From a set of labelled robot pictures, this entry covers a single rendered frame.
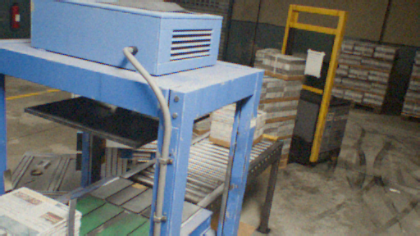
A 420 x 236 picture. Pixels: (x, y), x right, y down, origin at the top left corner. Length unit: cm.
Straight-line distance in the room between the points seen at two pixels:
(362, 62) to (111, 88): 761
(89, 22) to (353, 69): 753
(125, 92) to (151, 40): 19
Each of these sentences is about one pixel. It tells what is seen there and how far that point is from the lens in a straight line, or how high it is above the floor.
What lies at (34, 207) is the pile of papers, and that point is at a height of 106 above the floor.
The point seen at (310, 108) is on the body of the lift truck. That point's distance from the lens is 513.
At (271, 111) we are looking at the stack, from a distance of 440.
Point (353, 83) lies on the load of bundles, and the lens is 875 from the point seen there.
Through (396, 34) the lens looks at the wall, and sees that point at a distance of 1023.
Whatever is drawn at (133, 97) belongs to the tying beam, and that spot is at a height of 149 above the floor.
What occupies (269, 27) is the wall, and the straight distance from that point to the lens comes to 1080.
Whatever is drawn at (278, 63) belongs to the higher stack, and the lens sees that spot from 452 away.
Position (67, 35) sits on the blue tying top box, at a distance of 160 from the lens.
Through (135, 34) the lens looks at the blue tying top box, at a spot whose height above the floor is 167.
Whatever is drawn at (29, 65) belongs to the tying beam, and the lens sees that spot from 159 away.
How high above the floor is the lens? 182
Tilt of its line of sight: 17 degrees down
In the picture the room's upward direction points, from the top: 7 degrees clockwise
